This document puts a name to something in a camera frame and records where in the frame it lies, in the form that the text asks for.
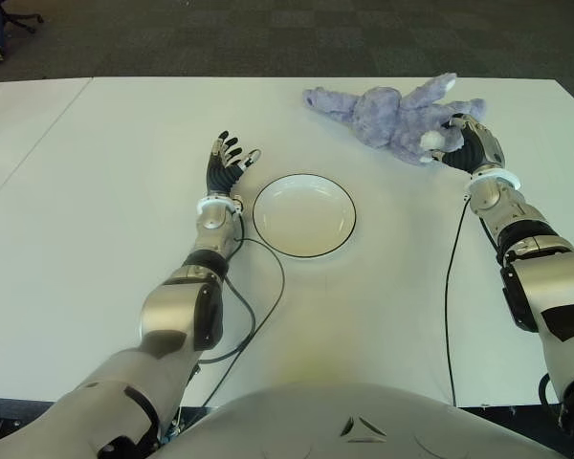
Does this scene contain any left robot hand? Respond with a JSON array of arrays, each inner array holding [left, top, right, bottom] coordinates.
[[204, 127, 262, 197]]

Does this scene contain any black office chair base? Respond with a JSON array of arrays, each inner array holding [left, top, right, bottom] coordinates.
[[2, 9, 45, 34]]

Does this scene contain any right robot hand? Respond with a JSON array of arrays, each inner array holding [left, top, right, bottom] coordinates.
[[423, 113, 506, 174]]

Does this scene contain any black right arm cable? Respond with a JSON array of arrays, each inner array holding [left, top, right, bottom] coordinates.
[[443, 198, 473, 410]]

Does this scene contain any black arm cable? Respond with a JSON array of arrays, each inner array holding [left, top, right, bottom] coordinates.
[[171, 214, 287, 431], [443, 198, 473, 410]]

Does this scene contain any white plate black rim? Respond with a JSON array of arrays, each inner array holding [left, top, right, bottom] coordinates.
[[252, 174, 359, 260]]

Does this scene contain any purple plush bunny doll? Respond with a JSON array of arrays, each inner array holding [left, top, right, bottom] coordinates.
[[301, 71, 488, 167]]

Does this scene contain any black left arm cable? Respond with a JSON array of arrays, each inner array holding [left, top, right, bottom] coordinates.
[[171, 214, 287, 431]]

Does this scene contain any grey robot torso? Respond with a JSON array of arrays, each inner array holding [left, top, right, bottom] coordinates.
[[147, 382, 574, 459]]

